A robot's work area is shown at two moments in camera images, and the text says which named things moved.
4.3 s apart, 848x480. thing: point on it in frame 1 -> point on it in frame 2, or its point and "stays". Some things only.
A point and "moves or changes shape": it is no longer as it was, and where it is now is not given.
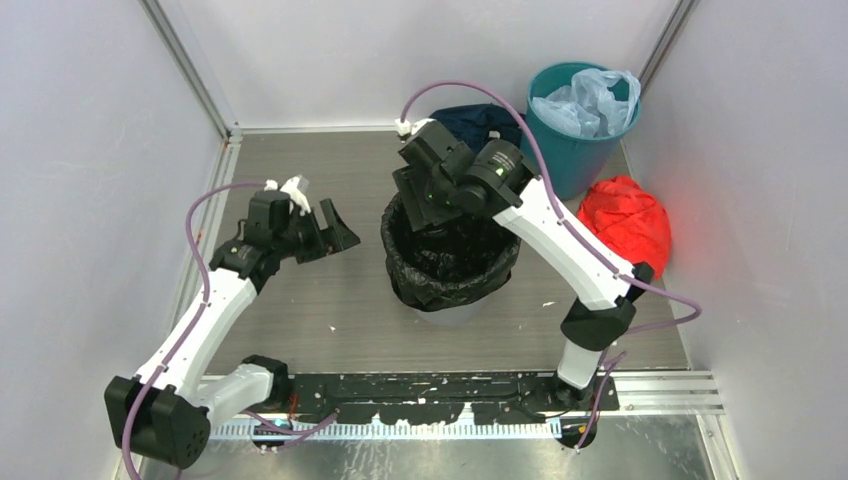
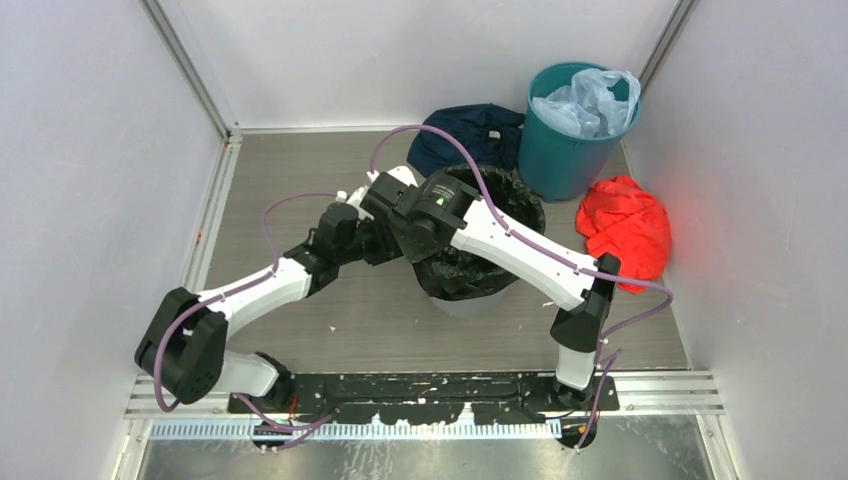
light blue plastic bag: (598, 103) stays
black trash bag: (460, 258) moves or changes shape
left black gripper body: (307, 240) -> (373, 243)
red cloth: (630, 219) stays
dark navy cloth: (472, 123) stays
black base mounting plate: (438, 398) stays
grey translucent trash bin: (454, 316) -> (471, 307)
